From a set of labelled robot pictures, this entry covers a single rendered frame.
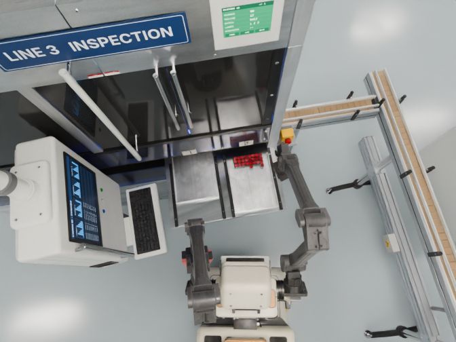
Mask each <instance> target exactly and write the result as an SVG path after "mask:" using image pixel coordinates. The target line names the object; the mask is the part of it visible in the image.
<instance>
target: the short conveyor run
mask: <svg viewBox="0 0 456 342"><path fill-rule="evenodd" d="M353 93H354V91H351V92H350V94H349V95H348V97H347V98H346V99H345V100H336V101H332V102H324V103H320V104H311V105H307V106H302V107H297V103H298V100H295V101H294V103H293V106H292V108H289V109H286V112H285V115H284V119H283V122H282V126H289V125H292V129H293V130H294V131H296V130H304V129H308V128H317V127H321V126H329V125H333V124H342V123H346V122H351V121H359V120H363V119H371V118H375V117H376V116H377V114H378V113H379V112H380V110H379V108H378V106H379V104H377V103H376V100H375V97H376V95H370V96H362V97H357V98H352V95H353Z"/></svg>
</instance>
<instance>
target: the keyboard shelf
mask: <svg viewBox="0 0 456 342"><path fill-rule="evenodd" d="M147 187H150V188H151V195H152V200H153V207H154V212H155V220H156V225H157V232H158V238H159V245H160V250H155V251H152V252H146V253H143V254H137V251H136V241H135V236H134V226H133V221H132V211H131V206H130V196H129V192H130V191H135V190H139V189H144V188H147ZM126 197H127V203H128V212H129V217H126V218H123V221H124V227H125V233H126V243H127V247H129V246H133V249H134V254H135V256H134V258H135V259H136V260H138V259H143V258H147V257H152V256H155V255H158V254H163V253H166V252H167V251H168V249H167V245H166V237H165V233H164V226H163V221H162V214H161V209H160V204H159V197H158V192H157V185H156V184H155V183H153V184H150V185H144V186H141V187H136V188H132V189H127V190H126Z"/></svg>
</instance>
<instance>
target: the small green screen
mask: <svg viewBox="0 0 456 342"><path fill-rule="evenodd" d="M209 6H210V16H211V23H212V33H213V39H214V49H215V50H223V49H227V48H236V47H240V46H245V45H253V44H258V43H266V42H270V41H277V40H278V39H279V34H280V26H281V21H282V13H283V9H284V0H209Z"/></svg>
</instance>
